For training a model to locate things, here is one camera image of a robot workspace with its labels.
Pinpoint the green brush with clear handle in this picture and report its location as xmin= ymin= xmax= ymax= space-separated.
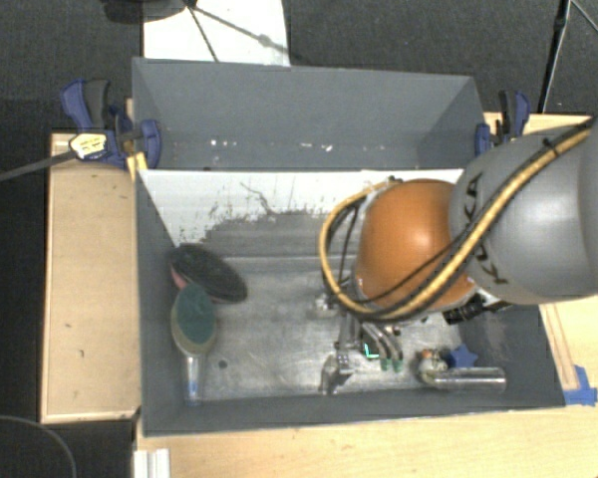
xmin=169 ymin=283 xmax=219 ymax=408

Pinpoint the pale wood board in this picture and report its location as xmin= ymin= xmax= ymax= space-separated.
xmin=39 ymin=112 xmax=598 ymax=425

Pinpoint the grey metal bin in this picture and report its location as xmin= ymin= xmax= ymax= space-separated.
xmin=131 ymin=56 xmax=567 ymax=438

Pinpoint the black cylinder on white bracket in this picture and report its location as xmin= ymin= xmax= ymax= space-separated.
xmin=441 ymin=290 xmax=512 ymax=326

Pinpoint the black and pink round disc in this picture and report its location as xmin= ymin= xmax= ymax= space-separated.
xmin=168 ymin=243 xmax=250 ymax=305

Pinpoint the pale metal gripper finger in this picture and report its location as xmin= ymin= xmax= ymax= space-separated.
xmin=334 ymin=352 xmax=355 ymax=395
xmin=320 ymin=356 xmax=338 ymax=395

